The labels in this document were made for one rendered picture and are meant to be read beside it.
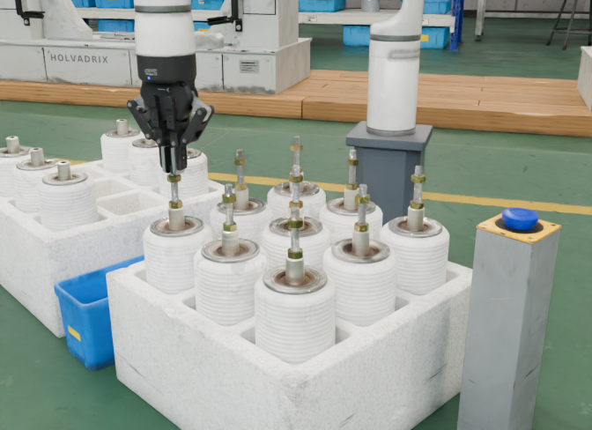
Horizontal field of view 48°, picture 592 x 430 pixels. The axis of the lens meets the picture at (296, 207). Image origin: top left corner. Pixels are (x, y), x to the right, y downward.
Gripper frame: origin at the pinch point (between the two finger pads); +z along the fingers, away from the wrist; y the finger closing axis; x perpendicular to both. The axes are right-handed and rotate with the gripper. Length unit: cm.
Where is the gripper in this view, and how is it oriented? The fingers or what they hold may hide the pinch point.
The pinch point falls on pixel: (173, 159)
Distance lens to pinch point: 91.8
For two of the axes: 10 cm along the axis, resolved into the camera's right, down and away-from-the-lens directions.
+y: 8.9, 1.6, -4.3
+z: 0.0, 9.4, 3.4
